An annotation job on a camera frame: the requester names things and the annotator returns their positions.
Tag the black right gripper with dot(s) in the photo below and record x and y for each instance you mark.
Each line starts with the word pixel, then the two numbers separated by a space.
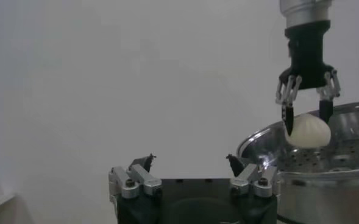
pixel 307 58

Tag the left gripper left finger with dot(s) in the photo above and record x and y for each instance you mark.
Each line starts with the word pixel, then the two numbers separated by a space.
pixel 136 182

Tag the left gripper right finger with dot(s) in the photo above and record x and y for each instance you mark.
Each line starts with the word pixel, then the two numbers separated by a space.
pixel 252 182

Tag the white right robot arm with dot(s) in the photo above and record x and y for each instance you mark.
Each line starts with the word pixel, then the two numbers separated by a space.
pixel 305 12

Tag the white steamed baozi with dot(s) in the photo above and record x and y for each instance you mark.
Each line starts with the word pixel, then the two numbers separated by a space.
pixel 307 134

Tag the stainless steel steamer basket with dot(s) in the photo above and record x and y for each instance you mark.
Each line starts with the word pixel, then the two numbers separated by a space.
pixel 319 188

